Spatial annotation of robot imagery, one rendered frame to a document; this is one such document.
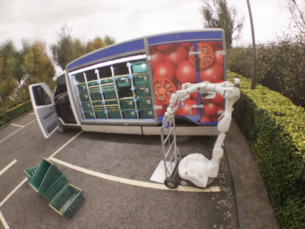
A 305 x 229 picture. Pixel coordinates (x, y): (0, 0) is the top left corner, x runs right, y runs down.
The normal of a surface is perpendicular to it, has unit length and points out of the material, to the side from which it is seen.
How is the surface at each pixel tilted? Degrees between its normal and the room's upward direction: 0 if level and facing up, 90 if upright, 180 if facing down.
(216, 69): 90
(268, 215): 7
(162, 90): 90
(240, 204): 0
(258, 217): 6
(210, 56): 90
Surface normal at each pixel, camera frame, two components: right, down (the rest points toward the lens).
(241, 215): -0.13, -0.92
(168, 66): -0.26, 0.40
